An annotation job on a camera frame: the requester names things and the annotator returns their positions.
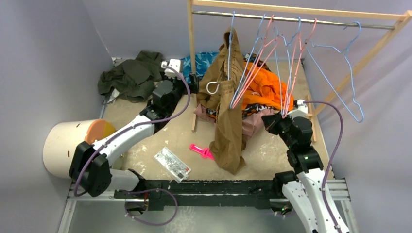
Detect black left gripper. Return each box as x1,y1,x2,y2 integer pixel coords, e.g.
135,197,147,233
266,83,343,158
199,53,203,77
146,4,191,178
160,69,198,114

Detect pink shorts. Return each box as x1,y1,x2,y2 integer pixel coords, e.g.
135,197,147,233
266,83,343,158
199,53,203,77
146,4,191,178
193,104,278,140

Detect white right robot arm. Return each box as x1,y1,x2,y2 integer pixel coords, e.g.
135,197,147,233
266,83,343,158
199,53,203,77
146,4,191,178
262,113,350,233

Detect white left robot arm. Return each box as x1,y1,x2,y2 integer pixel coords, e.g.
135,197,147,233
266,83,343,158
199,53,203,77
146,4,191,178
69,73,199,199

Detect blue patterned shorts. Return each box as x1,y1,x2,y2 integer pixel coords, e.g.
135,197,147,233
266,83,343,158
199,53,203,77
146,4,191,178
181,52,218,84

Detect tan khaki shorts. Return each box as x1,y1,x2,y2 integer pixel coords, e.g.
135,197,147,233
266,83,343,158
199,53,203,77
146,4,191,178
197,27,246,175

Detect camouflage patterned shorts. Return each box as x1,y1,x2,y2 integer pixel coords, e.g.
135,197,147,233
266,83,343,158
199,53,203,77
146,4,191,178
206,105,273,119

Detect light blue hanger holding shorts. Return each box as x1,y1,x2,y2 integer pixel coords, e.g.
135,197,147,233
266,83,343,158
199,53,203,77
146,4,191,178
227,11,235,80

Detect orange shorts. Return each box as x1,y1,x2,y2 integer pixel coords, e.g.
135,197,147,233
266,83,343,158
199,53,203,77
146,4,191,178
241,64,287,111

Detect dark green shorts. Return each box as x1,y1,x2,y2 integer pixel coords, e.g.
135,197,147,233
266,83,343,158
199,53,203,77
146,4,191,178
97,50,164,102

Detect light blue hanger middle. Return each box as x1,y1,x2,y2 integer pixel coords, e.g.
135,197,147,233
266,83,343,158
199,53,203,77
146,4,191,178
273,17,303,116

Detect pink plastic clip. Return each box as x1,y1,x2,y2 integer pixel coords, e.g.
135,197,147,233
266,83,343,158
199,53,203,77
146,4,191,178
189,144,214,160

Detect clear plastic packet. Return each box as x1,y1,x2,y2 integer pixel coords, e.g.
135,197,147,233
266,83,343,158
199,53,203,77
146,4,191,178
154,147,191,183

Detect white cylindrical bin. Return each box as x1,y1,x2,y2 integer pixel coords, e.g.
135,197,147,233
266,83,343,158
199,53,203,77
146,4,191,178
43,120,94,179

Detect wooden clothes rack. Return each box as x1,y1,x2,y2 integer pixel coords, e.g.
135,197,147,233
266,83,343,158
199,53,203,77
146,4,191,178
187,0,412,143

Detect white drawstring cord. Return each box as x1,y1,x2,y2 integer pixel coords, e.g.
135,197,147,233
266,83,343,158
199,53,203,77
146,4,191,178
206,81,220,95

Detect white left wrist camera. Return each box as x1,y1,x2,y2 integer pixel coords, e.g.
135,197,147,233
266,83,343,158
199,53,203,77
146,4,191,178
161,59,183,78

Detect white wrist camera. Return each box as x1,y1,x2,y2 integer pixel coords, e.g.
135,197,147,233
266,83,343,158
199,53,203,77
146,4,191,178
161,59,183,78
287,99,308,118

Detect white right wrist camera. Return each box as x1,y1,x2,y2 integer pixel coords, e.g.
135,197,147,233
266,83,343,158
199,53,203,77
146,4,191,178
287,99,308,118

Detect light blue wire hanger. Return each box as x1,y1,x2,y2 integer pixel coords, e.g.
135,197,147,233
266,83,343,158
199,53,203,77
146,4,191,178
229,14,266,109

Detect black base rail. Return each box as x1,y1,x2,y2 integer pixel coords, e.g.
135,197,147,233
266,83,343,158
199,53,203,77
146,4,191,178
114,180,288,211

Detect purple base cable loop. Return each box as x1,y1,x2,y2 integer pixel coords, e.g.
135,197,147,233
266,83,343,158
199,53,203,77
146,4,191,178
124,188,179,227

